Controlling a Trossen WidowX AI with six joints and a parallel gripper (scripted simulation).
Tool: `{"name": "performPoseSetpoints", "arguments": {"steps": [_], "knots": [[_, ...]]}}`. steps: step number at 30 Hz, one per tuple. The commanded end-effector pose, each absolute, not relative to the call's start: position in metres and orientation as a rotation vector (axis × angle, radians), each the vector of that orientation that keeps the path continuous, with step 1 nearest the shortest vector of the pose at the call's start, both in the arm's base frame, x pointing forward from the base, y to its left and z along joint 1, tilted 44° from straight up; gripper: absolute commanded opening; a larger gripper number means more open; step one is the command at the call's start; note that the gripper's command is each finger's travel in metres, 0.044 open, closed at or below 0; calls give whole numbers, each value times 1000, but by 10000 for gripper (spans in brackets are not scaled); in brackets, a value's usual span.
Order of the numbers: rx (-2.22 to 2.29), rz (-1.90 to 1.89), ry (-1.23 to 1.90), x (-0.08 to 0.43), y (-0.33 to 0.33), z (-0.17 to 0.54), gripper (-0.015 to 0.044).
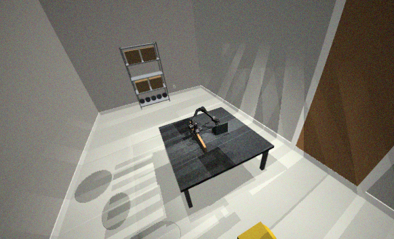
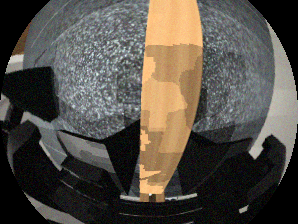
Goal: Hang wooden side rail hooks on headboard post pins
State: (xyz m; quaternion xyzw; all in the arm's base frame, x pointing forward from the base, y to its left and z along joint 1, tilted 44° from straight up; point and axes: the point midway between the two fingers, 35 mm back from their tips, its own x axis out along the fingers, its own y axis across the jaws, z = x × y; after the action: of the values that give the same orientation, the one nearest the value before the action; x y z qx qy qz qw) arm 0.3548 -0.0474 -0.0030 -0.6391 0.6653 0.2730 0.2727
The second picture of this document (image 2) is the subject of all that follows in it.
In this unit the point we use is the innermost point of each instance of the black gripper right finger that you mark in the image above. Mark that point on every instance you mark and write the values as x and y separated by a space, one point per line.
203 157

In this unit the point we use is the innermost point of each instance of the wooden post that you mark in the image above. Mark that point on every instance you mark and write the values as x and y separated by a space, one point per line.
156 197

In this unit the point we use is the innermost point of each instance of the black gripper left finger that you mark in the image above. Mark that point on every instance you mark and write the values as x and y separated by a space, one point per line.
117 153

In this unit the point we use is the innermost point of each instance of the light wooden board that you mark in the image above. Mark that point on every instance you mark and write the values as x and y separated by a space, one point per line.
171 86

